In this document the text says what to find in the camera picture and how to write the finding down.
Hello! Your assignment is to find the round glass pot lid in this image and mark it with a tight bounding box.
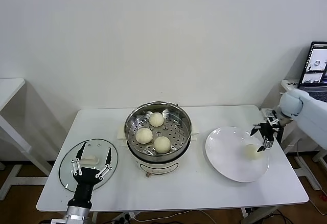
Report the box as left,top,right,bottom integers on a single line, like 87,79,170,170
58,138,120,193

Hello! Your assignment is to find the white electric cooking pot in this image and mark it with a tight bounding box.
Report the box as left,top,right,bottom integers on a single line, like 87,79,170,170
116,121,200,178

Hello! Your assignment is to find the stainless steel steamer basket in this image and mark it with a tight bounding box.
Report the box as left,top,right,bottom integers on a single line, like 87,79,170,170
124,101,193,162

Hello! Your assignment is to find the white power strip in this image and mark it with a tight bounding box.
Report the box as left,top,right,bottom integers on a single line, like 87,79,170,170
112,212,141,222

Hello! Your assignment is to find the white laptop side table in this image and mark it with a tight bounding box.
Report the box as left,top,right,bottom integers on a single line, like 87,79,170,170
281,79,327,191

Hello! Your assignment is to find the round white plate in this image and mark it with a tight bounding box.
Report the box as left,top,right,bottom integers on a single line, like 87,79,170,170
205,126,270,183

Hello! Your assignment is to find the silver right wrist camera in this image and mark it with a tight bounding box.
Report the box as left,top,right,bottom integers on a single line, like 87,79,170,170
260,108,278,119

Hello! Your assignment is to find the white steamed baozi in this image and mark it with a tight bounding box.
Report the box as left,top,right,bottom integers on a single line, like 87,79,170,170
242,143,263,160
153,136,171,154
135,128,154,145
149,112,165,127

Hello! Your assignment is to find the grey open laptop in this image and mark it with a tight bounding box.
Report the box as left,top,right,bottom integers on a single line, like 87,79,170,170
297,41,327,102

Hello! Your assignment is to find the white empty side table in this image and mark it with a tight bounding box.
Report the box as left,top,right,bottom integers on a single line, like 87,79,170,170
0,77,61,201

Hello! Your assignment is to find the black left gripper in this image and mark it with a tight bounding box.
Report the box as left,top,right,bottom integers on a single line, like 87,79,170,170
66,142,113,207

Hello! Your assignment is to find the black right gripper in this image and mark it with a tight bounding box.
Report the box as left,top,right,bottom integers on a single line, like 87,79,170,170
249,121,278,153

